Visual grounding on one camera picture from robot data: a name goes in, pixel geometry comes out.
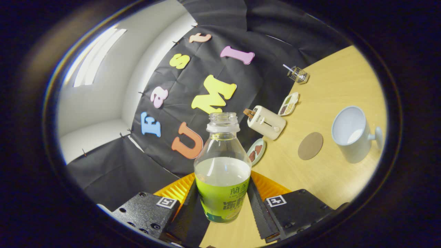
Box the white cup with handle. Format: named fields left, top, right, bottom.
left=331, top=105, right=384, bottom=164

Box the wooden table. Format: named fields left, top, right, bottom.
left=200, top=45, right=388, bottom=248

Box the clear juice bottle green label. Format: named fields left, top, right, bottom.
left=194, top=112, right=252, bottom=224

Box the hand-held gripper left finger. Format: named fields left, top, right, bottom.
left=112, top=172, right=211, bottom=248

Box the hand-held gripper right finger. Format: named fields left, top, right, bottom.
left=246, top=171, right=335, bottom=243

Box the pale green plate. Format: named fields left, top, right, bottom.
left=247, top=138, right=266, bottom=167

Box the white divided dish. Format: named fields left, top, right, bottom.
left=278, top=92, right=299, bottom=116

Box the round brown coaster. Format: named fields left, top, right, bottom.
left=298, top=132, right=324, bottom=161

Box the white toaster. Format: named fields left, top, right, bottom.
left=247, top=105, right=287, bottom=141

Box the black backdrop cloth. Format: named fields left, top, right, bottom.
left=65, top=0, right=353, bottom=212

